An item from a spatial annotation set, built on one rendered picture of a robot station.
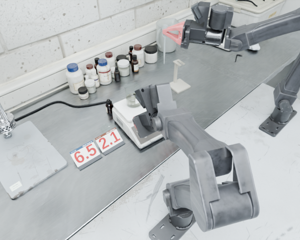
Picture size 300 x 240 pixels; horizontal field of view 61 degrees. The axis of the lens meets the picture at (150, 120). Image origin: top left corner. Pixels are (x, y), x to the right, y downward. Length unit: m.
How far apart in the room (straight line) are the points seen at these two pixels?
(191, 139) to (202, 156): 0.07
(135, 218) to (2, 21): 0.84
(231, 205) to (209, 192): 0.04
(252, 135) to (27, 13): 0.98
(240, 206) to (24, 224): 0.63
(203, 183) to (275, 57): 1.26
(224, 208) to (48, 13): 1.01
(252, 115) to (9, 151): 0.95
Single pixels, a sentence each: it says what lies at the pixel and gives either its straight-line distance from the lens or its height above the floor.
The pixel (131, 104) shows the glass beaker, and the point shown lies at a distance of 0.96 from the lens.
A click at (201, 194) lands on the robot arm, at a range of 0.41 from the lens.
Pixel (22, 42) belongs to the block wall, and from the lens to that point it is 1.19.
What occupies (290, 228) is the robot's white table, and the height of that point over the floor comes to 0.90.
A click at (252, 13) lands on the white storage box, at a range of 1.79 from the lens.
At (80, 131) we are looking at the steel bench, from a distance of 1.04.
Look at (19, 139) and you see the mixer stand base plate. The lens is 1.08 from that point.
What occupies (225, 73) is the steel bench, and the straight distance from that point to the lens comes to 1.37.
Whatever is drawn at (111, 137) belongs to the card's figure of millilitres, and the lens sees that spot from 0.96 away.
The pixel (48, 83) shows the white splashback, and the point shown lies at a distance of 1.25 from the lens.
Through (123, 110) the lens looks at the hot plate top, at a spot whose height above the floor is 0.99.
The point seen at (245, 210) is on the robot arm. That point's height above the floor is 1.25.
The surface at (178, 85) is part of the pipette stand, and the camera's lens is 1.23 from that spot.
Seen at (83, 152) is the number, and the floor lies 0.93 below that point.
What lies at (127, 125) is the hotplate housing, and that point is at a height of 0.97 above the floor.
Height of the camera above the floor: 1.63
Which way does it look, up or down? 44 degrees down
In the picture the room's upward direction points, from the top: straight up
